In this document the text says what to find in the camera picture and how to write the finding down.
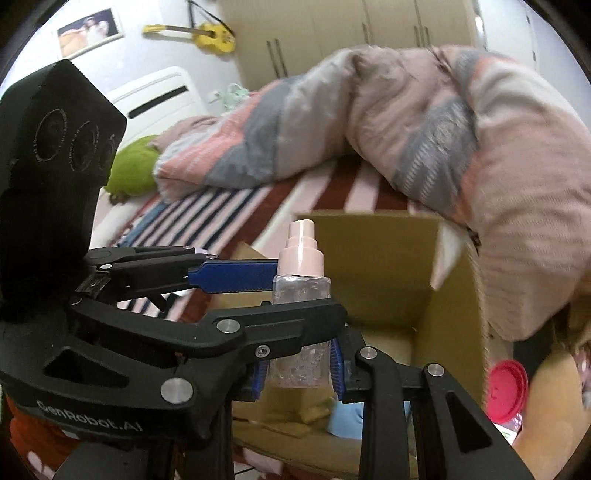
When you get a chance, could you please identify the red lid container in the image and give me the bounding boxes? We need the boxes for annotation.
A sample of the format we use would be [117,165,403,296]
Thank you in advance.
[486,360,529,424]

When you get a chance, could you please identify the pink spray bottle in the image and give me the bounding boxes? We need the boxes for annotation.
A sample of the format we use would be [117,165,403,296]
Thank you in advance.
[270,219,331,389]

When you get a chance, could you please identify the mint green small bag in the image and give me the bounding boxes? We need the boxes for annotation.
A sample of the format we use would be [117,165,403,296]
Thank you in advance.
[221,83,250,112]

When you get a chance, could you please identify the black camera box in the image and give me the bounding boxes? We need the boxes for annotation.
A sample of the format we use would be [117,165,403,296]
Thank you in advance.
[1,60,127,318]

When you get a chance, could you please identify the blue square device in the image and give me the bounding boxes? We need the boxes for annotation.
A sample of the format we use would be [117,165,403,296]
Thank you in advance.
[328,400,363,441]

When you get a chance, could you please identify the framed wall photo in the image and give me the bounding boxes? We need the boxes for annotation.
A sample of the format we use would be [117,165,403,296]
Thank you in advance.
[57,8,123,59]

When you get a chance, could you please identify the beige wooden wardrobe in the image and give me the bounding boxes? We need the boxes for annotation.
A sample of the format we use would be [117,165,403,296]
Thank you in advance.
[218,0,477,91]

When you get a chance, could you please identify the green plush pillow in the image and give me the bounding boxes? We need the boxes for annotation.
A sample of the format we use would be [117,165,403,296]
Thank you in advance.
[105,135,160,197]

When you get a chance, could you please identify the striped bed blanket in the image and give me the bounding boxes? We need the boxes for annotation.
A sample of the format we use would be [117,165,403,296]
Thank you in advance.
[91,155,410,258]

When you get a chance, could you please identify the pink grey striped duvet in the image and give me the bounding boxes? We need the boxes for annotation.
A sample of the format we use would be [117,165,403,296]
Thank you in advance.
[153,45,590,340]

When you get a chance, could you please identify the yellow ukulele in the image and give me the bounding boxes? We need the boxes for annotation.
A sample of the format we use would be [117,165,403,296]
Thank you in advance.
[142,1,236,56]

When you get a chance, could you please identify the cardboard box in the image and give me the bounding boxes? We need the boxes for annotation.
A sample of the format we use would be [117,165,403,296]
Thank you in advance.
[233,211,489,479]

